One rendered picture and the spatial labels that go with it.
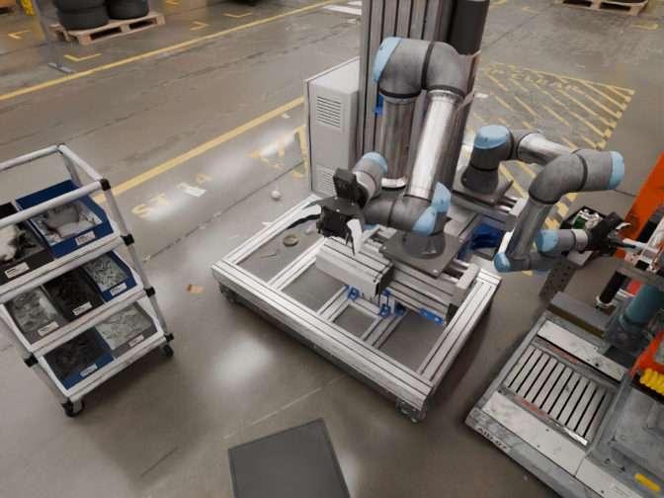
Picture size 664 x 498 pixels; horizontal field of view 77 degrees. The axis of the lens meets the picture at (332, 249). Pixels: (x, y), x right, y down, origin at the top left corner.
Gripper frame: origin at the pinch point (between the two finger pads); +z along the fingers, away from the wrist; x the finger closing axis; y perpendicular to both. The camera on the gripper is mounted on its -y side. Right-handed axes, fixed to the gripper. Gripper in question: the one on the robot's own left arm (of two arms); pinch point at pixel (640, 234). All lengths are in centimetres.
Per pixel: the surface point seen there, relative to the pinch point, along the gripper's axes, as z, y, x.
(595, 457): -10, 70, 48
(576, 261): 4.8, 38.1, -26.5
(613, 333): 12, 52, 4
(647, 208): 17.4, 4.5, -21.0
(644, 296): 2.5, 17.5, 13.5
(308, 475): -117, 50, 59
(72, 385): -218, 69, 14
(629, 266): -23.7, -10.5, 26.3
